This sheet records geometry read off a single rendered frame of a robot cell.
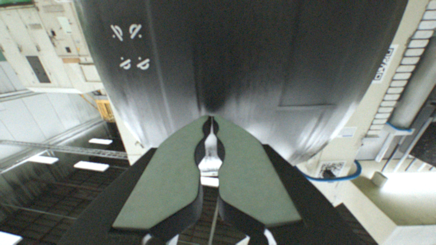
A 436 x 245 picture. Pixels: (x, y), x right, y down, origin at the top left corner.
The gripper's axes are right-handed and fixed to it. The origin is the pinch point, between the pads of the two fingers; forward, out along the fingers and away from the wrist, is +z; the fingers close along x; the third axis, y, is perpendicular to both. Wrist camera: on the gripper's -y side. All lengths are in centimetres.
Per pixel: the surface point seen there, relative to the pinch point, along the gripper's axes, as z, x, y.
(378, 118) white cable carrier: 21.5, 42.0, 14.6
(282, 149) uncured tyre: 2.9, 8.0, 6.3
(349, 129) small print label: 19.9, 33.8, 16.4
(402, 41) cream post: 22.4, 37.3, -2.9
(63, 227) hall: 316, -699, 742
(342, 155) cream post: 19.0, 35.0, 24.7
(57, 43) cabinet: 366, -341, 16
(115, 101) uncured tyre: 4.5, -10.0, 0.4
